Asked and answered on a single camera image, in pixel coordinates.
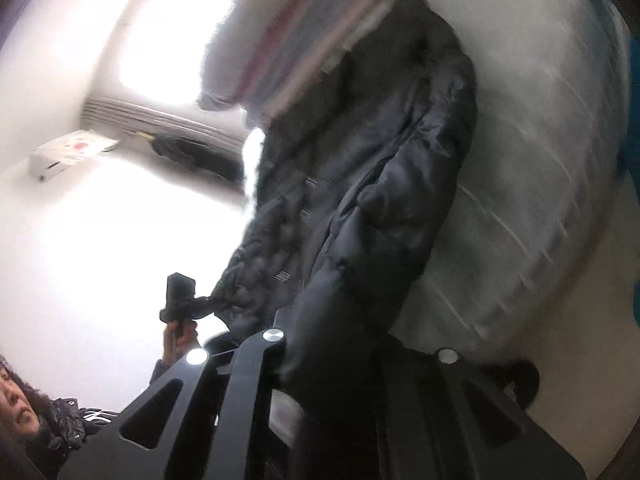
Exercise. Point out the black quilted down jacket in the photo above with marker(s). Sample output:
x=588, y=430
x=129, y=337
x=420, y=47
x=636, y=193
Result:
x=354, y=183

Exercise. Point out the left forearm in black sleeve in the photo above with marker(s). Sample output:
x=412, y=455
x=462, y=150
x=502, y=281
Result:
x=159, y=369

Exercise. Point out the person's left hand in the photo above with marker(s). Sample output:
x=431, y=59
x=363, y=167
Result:
x=179, y=338

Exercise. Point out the grey window curtain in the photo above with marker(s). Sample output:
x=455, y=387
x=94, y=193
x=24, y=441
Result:
x=225, y=131

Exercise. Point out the white air conditioner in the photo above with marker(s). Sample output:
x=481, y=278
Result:
x=60, y=154

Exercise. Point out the blue-grey folded blanket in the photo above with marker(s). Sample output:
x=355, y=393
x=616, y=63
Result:
x=320, y=18

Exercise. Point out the grey bed with checked sheet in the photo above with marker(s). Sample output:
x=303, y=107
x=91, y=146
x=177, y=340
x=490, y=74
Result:
x=552, y=98

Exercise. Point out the beige folded blanket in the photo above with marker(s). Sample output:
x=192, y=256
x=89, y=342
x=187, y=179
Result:
x=326, y=54

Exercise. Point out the maroon folded blanket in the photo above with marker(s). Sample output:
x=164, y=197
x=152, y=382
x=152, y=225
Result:
x=280, y=25

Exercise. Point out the blue plastic stool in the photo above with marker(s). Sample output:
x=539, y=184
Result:
x=630, y=154

